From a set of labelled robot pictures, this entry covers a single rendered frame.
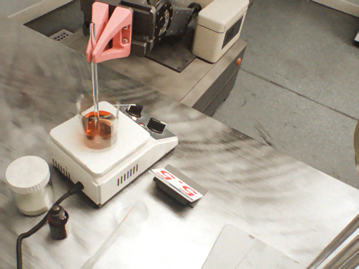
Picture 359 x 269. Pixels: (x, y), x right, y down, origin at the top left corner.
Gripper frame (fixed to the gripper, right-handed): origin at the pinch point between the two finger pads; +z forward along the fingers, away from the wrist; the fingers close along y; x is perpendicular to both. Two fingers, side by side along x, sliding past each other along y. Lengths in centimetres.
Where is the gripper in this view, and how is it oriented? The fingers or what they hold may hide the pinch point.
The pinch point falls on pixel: (93, 54)
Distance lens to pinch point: 45.0
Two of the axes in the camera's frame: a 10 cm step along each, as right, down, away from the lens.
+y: 9.6, 2.6, -0.6
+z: -2.3, 6.9, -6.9
